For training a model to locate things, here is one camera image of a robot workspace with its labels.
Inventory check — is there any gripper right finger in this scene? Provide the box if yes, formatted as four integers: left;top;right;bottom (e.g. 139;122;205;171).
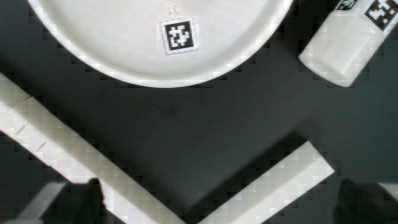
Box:
335;179;398;224

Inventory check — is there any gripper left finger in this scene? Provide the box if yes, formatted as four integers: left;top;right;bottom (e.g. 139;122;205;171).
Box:
0;177;104;224

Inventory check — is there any white round table top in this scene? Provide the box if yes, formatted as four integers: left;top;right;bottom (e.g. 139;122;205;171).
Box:
27;0;294;88

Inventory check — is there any white cylindrical table leg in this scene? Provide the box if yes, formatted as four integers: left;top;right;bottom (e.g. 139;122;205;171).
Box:
299;0;398;87

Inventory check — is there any white front fence bar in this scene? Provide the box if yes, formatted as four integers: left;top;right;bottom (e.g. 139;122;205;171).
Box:
0;73;185;224

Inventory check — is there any white fence bar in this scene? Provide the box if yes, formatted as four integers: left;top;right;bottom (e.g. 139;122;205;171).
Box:
0;73;185;224
199;142;335;224

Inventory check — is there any white right fence bar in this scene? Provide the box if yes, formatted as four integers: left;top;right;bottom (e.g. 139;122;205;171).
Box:
199;142;335;224

